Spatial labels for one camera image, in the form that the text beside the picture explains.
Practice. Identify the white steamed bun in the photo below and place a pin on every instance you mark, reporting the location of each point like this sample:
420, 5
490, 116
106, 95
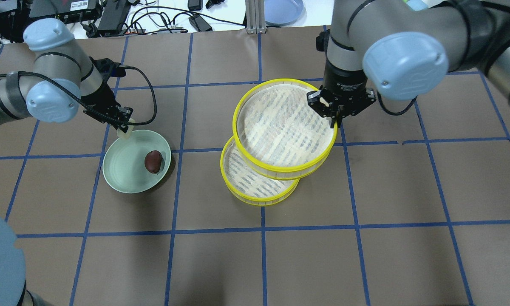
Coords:
124, 131

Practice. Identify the aluminium frame post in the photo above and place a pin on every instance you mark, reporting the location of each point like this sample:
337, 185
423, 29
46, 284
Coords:
255, 17

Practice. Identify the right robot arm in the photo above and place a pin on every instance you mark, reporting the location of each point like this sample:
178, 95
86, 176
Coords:
402, 49

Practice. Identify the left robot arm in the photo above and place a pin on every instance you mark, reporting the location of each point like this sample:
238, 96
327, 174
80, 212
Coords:
64, 78

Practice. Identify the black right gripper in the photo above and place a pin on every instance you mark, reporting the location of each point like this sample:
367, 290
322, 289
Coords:
343, 83

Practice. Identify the yellow steamer tray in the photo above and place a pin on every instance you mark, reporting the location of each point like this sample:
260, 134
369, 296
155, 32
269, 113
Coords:
278, 134
249, 186

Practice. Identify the black power adapter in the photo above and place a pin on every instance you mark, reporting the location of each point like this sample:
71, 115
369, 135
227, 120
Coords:
199, 24

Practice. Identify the dark red bun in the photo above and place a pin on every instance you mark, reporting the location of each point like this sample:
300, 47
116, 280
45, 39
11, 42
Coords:
153, 161

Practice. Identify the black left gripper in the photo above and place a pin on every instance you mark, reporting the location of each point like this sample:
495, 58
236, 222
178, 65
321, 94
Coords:
102, 99

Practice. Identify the light green plate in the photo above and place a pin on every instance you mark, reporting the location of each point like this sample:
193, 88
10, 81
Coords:
123, 164

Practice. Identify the blue plate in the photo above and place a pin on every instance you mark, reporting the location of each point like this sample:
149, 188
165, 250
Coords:
282, 12

